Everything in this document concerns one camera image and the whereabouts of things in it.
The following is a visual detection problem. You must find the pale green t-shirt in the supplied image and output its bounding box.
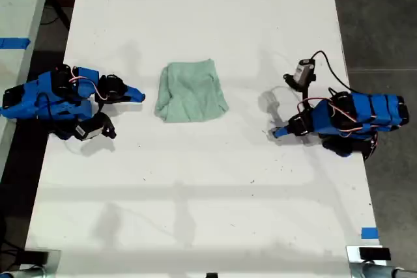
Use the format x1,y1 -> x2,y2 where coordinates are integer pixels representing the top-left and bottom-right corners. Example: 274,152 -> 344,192
153,59 -> 230,124

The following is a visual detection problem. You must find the long blue tape strip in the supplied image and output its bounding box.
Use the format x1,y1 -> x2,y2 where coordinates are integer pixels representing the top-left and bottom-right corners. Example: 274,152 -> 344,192
0,37 -> 31,49

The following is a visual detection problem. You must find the short blue tape strip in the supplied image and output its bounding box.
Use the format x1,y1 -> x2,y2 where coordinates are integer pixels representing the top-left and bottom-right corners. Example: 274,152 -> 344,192
361,227 -> 380,240

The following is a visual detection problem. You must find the metal clamp with black box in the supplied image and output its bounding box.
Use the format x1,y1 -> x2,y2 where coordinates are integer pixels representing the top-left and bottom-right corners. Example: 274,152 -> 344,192
345,245 -> 405,278
6,249 -> 62,278

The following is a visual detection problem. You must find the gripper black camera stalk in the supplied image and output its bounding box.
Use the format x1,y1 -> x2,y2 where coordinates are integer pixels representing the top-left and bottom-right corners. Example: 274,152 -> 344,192
93,111 -> 113,126
282,74 -> 314,103

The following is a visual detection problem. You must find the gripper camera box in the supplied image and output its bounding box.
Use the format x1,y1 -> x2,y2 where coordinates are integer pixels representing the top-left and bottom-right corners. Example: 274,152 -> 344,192
74,120 -> 117,142
292,59 -> 317,86

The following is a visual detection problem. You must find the black camera cable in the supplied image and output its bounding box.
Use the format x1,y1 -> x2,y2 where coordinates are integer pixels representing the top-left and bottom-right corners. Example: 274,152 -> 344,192
311,50 -> 354,93

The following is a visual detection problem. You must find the black floor cable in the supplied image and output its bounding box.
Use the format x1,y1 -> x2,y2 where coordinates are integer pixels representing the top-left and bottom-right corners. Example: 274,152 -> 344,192
40,0 -> 72,27

